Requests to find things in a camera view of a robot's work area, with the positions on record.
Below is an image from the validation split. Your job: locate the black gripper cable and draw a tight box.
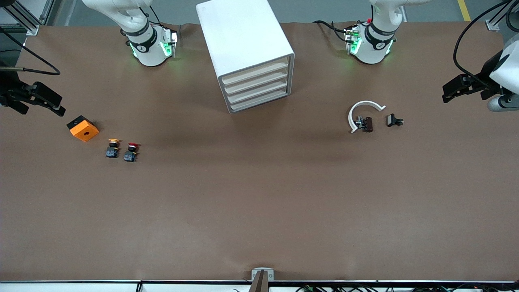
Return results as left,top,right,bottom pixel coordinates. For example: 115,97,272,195
453,0,519,89
0,26,61,76

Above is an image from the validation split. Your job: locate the red push button switch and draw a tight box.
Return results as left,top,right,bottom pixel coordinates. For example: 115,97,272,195
123,142,141,163

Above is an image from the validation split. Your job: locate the aluminium frame profile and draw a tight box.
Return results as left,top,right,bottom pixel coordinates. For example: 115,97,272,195
0,0,55,36
486,0,519,32

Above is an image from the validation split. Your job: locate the white table edge rail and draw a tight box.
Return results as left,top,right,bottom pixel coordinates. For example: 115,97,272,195
0,280,519,292

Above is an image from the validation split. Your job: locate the silver camera mount bracket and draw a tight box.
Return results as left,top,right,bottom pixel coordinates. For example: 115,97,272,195
251,268,275,281

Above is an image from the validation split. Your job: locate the brown electrical component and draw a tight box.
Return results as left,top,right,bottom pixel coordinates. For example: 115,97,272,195
355,116,373,133

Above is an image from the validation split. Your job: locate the black left arm base cable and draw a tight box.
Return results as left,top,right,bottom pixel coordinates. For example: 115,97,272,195
313,19,350,42

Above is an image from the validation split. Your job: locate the orange button housing box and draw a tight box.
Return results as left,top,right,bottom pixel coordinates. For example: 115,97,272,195
66,115,100,142

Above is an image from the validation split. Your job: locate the white curved plastic part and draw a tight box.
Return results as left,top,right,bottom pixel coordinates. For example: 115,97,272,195
348,101,386,134

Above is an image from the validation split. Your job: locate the yellow push button switch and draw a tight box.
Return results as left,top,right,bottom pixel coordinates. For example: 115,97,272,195
106,138,121,159

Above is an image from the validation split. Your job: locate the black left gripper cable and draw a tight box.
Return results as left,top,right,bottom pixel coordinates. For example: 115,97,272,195
453,0,519,89

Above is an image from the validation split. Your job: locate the white plastic tray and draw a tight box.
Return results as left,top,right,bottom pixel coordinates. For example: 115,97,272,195
225,77,291,104

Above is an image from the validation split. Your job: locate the black right arm base cable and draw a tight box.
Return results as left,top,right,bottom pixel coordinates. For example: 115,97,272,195
140,0,163,26

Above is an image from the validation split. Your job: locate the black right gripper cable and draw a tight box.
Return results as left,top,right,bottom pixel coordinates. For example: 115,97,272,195
0,26,61,76

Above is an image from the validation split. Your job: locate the black arm base cable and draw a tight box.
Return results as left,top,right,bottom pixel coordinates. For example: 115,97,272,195
140,0,163,26
313,19,350,42

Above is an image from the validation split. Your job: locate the brown camera mount post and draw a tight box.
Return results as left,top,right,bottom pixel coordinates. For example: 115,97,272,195
249,271,270,292

